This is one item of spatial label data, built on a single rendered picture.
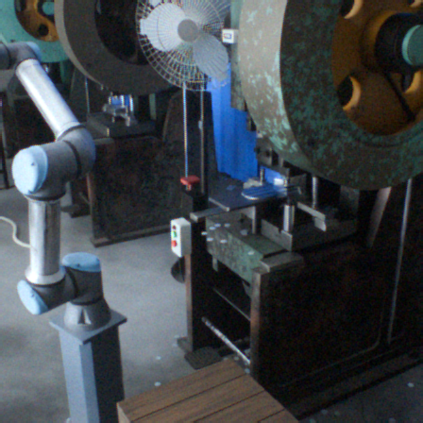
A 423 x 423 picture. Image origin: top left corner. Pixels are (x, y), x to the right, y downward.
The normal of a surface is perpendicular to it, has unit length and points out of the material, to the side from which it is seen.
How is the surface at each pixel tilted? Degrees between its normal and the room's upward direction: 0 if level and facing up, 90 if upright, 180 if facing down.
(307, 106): 90
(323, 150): 90
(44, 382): 0
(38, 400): 0
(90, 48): 90
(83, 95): 90
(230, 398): 0
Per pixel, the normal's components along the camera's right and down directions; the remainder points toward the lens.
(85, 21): 0.48, 0.33
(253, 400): 0.00, -0.93
